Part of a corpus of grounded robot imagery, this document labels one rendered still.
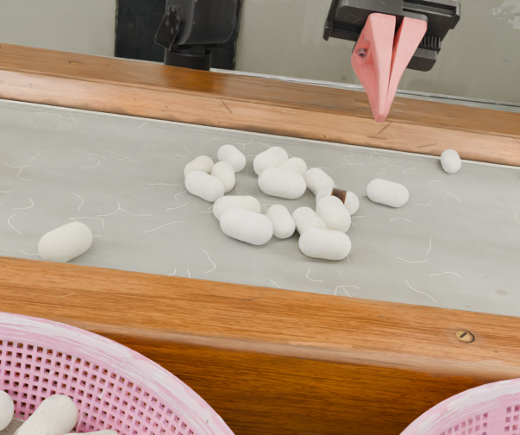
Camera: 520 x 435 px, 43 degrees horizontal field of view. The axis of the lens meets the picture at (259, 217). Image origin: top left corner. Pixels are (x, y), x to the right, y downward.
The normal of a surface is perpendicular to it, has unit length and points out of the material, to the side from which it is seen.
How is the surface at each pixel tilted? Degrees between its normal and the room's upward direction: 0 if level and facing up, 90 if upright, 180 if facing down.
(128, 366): 75
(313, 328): 0
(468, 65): 90
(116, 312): 0
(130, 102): 45
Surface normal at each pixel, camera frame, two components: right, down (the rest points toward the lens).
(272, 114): 0.09, -0.29
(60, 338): -0.22, 0.17
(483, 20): 0.07, 0.47
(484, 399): 0.48, 0.22
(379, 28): 0.05, 0.03
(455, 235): 0.14, -0.88
